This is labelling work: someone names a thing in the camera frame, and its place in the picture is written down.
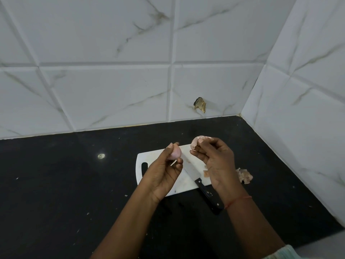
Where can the person's left hand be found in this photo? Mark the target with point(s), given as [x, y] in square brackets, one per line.
[161, 178]

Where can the person's right hand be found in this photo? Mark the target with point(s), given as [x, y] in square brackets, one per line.
[222, 169]

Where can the pile of onion peels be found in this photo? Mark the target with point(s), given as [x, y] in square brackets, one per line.
[244, 175]

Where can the small onion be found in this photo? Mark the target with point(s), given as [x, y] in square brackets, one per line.
[175, 153]

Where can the person's left forearm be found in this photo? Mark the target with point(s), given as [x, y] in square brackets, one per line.
[124, 229]

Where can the white plastic cutting board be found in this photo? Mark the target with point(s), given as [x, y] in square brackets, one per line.
[151, 159]

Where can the broken tile hole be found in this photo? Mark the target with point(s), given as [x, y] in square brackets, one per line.
[200, 105]

